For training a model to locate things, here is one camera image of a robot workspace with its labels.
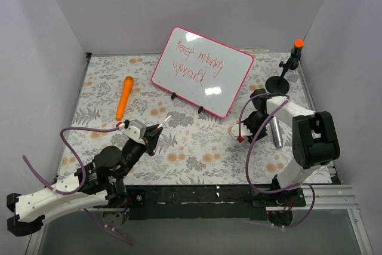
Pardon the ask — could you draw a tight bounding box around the red whiteboard marker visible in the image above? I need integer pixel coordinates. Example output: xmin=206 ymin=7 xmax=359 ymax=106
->
xmin=158 ymin=114 xmax=172 ymax=128

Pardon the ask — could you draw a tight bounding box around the pink framed whiteboard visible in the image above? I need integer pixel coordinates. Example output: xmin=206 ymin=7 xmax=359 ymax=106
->
xmin=151 ymin=26 xmax=254 ymax=118

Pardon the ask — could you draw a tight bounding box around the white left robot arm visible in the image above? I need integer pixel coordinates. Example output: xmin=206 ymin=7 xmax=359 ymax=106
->
xmin=7 ymin=120 xmax=163 ymax=236

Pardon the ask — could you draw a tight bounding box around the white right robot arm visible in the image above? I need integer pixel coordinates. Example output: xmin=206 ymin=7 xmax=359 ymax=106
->
xmin=240 ymin=89 xmax=340 ymax=206

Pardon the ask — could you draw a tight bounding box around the silver microphone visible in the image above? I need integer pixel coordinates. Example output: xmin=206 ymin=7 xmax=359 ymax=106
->
xmin=270 ymin=117 xmax=283 ymax=148

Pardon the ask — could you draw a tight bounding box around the floral patterned mat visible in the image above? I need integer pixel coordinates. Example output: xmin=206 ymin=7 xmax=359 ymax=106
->
xmin=57 ymin=52 xmax=293 ymax=185

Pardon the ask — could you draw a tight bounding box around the black microphone stand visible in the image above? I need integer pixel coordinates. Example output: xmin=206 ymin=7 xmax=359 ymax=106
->
xmin=265 ymin=60 xmax=291 ymax=94

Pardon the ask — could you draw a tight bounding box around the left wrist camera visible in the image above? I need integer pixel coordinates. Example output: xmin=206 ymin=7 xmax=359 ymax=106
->
xmin=117 ymin=119 xmax=147 ymax=145

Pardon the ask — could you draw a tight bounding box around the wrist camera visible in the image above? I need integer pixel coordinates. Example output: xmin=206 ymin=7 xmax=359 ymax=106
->
xmin=117 ymin=119 xmax=147 ymax=145
xmin=229 ymin=122 xmax=252 ymax=143

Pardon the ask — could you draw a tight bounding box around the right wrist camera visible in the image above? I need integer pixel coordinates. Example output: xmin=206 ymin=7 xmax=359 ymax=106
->
xmin=229 ymin=122 xmax=252 ymax=143

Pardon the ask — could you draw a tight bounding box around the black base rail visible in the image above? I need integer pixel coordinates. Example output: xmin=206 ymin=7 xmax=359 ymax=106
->
xmin=92 ymin=183 xmax=302 ymax=222

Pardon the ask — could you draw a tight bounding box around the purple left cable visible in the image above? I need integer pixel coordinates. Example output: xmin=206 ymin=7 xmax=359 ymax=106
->
xmin=22 ymin=125 xmax=134 ymax=246

